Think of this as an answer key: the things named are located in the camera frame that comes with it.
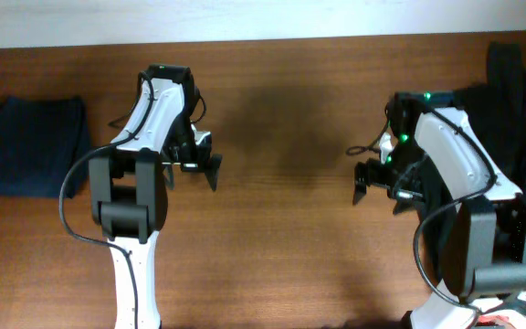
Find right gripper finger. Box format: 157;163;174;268
393;201;416;216
352;163;367;206

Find navy blue shorts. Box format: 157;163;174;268
0;97;91;198

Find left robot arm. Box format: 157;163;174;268
88;64;223;328

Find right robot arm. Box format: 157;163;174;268
353;92;526;329

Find black garment pile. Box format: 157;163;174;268
413;43;526;285

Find red white object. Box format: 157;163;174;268
476;313;526;329

